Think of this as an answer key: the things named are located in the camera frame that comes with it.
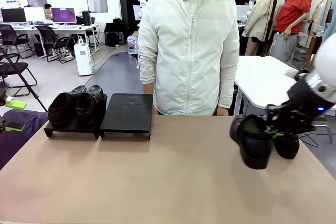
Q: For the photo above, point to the person in white jacket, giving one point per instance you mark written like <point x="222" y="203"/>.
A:
<point x="189" y="51"/>

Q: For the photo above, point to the black computer tower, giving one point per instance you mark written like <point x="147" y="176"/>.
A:
<point x="86" y="17"/>

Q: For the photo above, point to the black camera tripod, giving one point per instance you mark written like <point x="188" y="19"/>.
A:
<point x="36" y="97"/>

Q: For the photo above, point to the white office desk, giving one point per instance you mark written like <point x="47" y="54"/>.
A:
<point x="65" y="28"/>

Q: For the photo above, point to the person's right hand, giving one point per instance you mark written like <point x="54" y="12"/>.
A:
<point x="149" y="89"/>

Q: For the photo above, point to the black backpack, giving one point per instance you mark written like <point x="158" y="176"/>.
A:
<point x="116" y="28"/>

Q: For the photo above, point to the beige hanging garment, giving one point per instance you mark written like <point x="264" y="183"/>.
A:
<point x="316" y="22"/>

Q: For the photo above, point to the purple screen monitor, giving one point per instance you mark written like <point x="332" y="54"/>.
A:
<point x="63" y="15"/>

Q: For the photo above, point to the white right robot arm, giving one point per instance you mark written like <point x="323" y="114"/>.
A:
<point x="326" y="58"/>

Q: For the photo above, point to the person's left hand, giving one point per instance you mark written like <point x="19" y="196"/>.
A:
<point x="223" y="111"/>

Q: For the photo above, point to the black leather shoe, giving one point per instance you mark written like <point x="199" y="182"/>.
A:
<point x="286" y="146"/>
<point x="89" y="110"/>
<point x="253" y="145"/>
<point x="61" y="111"/>

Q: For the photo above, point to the person's left forearm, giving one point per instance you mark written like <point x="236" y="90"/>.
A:
<point x="228" y="87"/>

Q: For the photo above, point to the black office chair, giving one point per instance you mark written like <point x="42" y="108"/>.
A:
<point x="50" y="39"/>
<point x="11" y="68"/>
<point x="14" y="39"/>

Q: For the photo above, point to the person's right forearm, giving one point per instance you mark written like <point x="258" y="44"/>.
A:
<point x="147" y="69"/>

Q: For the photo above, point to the lit computer case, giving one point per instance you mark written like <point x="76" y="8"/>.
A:
<point x="132" y="44"/>

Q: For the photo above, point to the light blue hanging garment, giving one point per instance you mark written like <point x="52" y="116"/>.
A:
<point x="331" y="28"/>

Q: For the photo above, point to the purple cloth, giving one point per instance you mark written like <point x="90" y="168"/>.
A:
<point x="18" y="140"/>

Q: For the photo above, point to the white air purifier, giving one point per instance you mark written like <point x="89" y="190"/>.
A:
<point x="83" y="58"/>

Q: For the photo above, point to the black computer monitor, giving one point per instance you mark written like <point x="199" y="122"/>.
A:
<point x="13" y="15"/>

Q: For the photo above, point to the white monitor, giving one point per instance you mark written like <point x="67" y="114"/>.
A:
<point x="34" y="13"/>

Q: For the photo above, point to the black metal shoe stand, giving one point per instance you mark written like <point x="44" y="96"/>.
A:
<point x="71" y="131"/>
<point x="128" y="115"/>

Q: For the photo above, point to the seated background person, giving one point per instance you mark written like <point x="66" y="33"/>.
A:
<point x="48" y="11"/>

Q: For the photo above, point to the mannequin in beige coat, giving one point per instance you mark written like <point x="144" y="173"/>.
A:
<point x="260" y="16"/>

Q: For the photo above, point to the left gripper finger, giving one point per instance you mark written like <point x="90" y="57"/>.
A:
<point x="14" y="127"/>
<point x="16" y="105"/>

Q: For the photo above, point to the white table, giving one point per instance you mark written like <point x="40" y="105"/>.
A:
<point x="262" y="82"/>

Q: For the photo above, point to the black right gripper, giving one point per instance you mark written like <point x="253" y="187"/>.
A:
<point x="307" y="100"/>

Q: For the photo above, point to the mannequin in red shirt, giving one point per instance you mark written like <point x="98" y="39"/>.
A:
<point x="292" y="14"/>

